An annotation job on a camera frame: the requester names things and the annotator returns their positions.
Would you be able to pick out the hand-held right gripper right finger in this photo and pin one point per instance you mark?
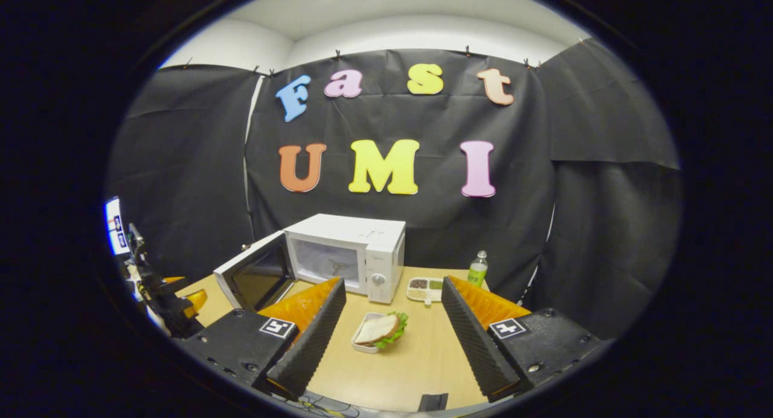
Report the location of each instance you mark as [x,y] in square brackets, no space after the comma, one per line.
[477,345]

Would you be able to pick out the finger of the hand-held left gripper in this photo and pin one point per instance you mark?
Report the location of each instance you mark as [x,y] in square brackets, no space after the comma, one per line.
[173,279]
[196,299]

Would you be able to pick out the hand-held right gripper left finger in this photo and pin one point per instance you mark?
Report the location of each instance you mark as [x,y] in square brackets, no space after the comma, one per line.
[311,345]

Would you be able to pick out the sandwich with lettuce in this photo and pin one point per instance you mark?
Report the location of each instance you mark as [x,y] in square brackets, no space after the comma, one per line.
[377,328]

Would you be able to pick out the white microwave oven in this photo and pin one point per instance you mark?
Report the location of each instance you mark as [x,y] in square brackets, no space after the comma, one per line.
[344,231]

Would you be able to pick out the white rectangular tray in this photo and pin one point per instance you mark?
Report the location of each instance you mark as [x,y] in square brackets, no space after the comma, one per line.
[360,344]

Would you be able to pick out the small black box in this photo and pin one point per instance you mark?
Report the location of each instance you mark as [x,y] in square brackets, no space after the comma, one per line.
[433,402]

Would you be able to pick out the green label drink bottle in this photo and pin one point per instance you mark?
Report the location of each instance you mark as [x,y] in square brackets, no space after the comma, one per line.
[477,273]

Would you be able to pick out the white sectioned dish of beans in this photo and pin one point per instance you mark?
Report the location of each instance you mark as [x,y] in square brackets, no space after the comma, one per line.
[424,289]

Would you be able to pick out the computer monitor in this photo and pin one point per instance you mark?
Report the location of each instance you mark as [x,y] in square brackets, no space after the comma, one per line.
[115,225]

